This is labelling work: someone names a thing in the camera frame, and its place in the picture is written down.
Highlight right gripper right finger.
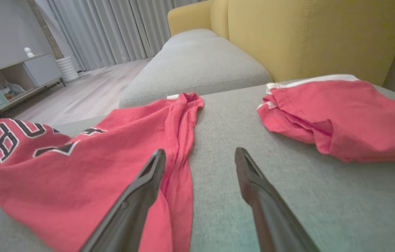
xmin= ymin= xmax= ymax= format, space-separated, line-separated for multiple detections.
xmin=235 ymin=147 xmax=320 ymax=252

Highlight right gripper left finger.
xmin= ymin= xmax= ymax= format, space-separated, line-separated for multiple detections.
xmin=79 ymin=149 xmax=167 ymax=252

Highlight red Bulls 23 jersey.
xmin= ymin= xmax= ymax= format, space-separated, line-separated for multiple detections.
xmin=0 ymin=92 xmax=205 ymax=252

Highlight red white striped shorts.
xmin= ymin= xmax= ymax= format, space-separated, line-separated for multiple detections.
xmin=256 ymin=73 xmax=395 ymax=167

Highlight grey fabric sofa ottoman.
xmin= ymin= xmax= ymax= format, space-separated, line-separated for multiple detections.
xmin=0 ymin=80 xmax=395 ymax=252

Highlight white ribbed cylinder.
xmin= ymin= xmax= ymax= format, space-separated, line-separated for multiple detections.
xmin=55 ymin=56 xmax=80 ymax=83

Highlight TV cabinet with teal drawers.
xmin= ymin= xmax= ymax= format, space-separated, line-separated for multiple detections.
xmin=0 ymin=52 xmax=63 ymax=127

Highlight crumpled plastic bag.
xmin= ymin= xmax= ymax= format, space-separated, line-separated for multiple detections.
xmin=0 ymin=80 xmax=26 ymax=101

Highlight grey pleated curtain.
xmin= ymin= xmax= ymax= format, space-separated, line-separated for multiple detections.
xmin=35 ymin=0 xmax=201 ymax=72

